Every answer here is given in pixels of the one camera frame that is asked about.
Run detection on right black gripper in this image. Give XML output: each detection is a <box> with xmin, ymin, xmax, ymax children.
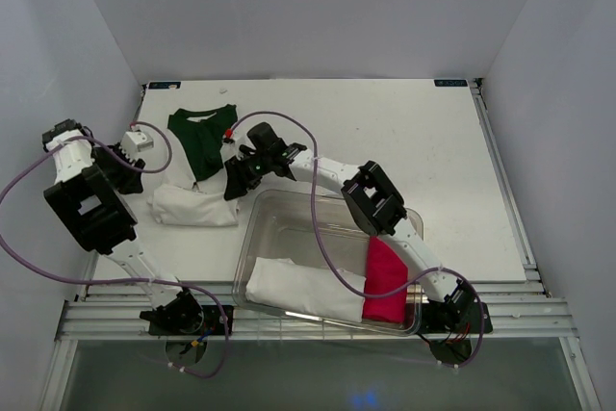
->
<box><xmin>224</xmin><ymin>151</ymin><xmax>272</xmax><ymax>201</ymax></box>

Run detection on white and green t-shirt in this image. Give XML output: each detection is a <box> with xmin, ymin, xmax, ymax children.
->
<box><xmin>147</xmin><ymin>104</ymin><xmax>239</xmax><ymax>227</ymax></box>

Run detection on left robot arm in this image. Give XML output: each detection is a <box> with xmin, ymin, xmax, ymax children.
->
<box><xmin>41</xmin><ymin>119</ymin><xmax>204</xmax><ymax>335</ymax></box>

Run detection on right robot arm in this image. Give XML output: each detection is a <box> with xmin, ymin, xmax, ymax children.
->
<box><xmin>222</xmin><ymin>122</ymin><xmax>486</xmax><ymax>333</ymax></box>

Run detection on clear plastic bin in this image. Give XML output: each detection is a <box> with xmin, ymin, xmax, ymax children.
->
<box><xmin>232</xmin><ymin>190</ymin><xmax>423</xmax><ymax>337</ymax></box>

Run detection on blue corner label left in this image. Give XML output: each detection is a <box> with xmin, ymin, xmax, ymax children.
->
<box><xmin>147</xmin><ymin>81</ymin><xmax>181</xmax><ymax>90</ymax></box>

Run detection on blue corner label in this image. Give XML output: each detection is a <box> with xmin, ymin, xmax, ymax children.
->
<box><xmin>433</xmin><ymin>79</ymin><xmax>468</xmax><ymax>88</ymax></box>
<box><xmin>147</xmin><ymin>81</ymin><xmax>181</xmax><ymax>90</ymax></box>

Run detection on rolled white t-shirt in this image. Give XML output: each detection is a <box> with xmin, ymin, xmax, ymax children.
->
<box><xmin>245</xmin><ymin>258</ymin><xmax>364</xmax><ymax>322</ymax></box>

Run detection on rolled pink t-shirt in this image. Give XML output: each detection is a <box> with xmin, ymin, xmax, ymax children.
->
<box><xmin>362</xmin><ymin>237</ymin><xmax>408</xmax><ymax>324</ymax></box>

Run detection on blue corner label right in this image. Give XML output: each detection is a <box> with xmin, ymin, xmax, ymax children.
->
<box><xmin>433</xmin><ymin>79</ymin><xmax>468</xmax><ymax>88</ymax></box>

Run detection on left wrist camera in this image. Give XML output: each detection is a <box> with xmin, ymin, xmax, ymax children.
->
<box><xmin>119</xmin><ymin>128</ymin><xmax>154</xmax><ymax>160</ymax></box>

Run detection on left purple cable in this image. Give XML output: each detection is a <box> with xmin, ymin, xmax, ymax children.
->
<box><xmin>0</xmin><ymin>120</ymin><xmax>230</xmax><ymax>379</ymax></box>

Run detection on purple cable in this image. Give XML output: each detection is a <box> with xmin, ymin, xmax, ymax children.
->
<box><xmin>0</xmin><ymin>120</ymin><xmax>230</xmax><ymax>379</ymax></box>
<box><xmin>225</xmin><ymin>111</ymin><xmax>482</xmax><ymax>370</ymax></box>

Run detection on aluminium frame rails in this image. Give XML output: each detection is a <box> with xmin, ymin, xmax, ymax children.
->
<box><xmin>42</xmin><ymin>79</ymin><xmax>601</xmax><ymax>410</ymax></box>

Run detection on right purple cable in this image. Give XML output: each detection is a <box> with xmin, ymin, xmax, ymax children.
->
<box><xmin>225</xmin><ymin>111</ymin><xmax>482</xmax><ymax>370</ymax></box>

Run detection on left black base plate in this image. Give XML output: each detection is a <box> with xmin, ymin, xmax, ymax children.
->
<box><xmin>146</xmin><ymin>305</ymin><xmax>224</xmax><ymax>338</ymax></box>

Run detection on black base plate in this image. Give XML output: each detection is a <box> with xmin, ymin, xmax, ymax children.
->
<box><xmin>146</xmin><ymin>305</ymin><xmax>224</xmax><ymax>338</ymax></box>
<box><xmin>417</xmin><ymin>302</ymin><xmax>494</xmax><ymax>334</ymax></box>

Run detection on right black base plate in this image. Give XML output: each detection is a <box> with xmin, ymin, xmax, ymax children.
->
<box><xmin>417</xmin><ymin>302</ymin><xmax>494</xmax><ymax>334</ymax></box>

